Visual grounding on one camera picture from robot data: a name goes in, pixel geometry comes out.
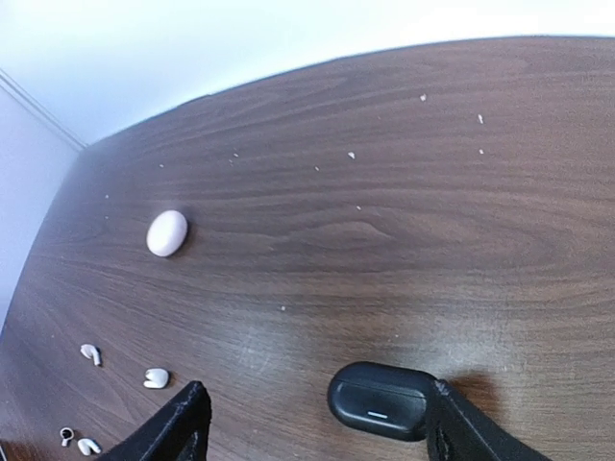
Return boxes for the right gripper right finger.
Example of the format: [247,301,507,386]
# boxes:
[426,379,548,461]

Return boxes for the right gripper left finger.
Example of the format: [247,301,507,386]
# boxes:
[99,380,212,461]

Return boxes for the white square charging case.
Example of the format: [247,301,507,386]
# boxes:
[143,368,170,389]

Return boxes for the black earbud charging case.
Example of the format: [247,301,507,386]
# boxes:
[327,361,436,442]

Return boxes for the pink round earbud case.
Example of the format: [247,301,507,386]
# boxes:
[146,210,188,257]

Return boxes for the white earbud upper left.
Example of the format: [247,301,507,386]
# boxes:
[77,438,102,456]

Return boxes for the white earbud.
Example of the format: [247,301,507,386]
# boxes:
[60,426,75,448]
[80,344,102,367]
[77,438,102,456]

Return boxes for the white earbud lower middle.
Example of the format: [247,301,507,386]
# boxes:
[60,426,75,448]

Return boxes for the white earbud upper right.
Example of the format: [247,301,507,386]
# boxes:
[80,344,102,367]

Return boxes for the left aluminium frame post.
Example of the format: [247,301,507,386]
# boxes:
[1,69,87,150]

